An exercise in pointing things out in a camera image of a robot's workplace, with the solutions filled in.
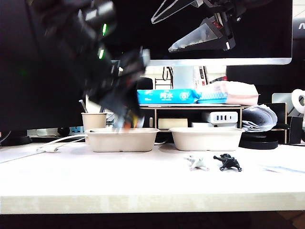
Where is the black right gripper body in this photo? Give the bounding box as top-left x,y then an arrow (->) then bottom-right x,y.
202,0 -> 244,22

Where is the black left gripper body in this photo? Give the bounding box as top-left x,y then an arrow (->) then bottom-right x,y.
85,47 -> 151,105

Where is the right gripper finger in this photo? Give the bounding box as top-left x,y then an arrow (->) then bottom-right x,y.
151,0 -> 205,24
168,11 -> 236,53

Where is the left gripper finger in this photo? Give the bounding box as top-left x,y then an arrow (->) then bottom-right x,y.
123,81 -> 146,127
95,88 -> 129,129

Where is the white striped tiger figure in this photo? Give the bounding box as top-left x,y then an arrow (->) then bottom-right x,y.
185,155 -> 211,171

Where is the black panther figure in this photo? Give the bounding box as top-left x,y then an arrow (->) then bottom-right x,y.
213,154 -> 243,172

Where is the beige paper pulp box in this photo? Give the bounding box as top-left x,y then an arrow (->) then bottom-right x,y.
168,127 -> 245,152
85,128 -> 161,153

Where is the small beige box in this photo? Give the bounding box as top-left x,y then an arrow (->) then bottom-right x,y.
158,117 -> 189,129

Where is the small white box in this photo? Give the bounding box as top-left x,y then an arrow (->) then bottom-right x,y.
191,122 -> 213,129

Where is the beige paper cup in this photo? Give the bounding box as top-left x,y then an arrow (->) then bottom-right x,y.
81,112 -> 108,145

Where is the black office chair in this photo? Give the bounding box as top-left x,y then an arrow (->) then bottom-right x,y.
137,77 -> 153,91

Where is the silver pen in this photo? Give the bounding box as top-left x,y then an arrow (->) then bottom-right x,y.
78,99 -> 88,114

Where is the blue wet wipes pack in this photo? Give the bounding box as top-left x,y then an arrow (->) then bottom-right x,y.
137,88 -> 201,104

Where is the large black silver-bezel monitor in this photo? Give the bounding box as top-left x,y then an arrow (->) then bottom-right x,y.
104,0 -> 293,90

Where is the pink tissue pack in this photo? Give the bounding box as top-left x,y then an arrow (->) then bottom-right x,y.
196,81 -> 261,105

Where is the white USB charger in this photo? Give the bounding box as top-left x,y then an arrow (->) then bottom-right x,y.
202,111 -> 239,124

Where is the rolled printed paper stack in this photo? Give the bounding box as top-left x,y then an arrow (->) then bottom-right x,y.
242,104 -> 278,133

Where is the silver metal stand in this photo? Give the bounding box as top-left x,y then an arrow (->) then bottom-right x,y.
271,93 -> 294,113

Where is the plain black monitor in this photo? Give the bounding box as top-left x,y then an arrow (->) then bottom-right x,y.
0,0 -> 86,146

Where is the black wooden desk shelf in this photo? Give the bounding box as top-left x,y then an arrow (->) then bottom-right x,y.
139,104 -> 288,145

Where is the white tape roll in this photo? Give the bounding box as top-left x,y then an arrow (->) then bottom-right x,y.
291,88 -> 305,108

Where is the black round stand base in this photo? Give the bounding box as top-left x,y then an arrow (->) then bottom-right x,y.
238,132 -> 279,150

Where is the blank white paper sheet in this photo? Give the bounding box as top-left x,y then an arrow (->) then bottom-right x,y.
258,164 -> 286,170

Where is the handwritten white paper sheet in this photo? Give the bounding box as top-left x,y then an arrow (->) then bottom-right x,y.
262,166 -> 305,175

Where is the white cable with adapter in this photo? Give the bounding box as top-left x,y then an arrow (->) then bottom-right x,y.
36,135 -> 90,154

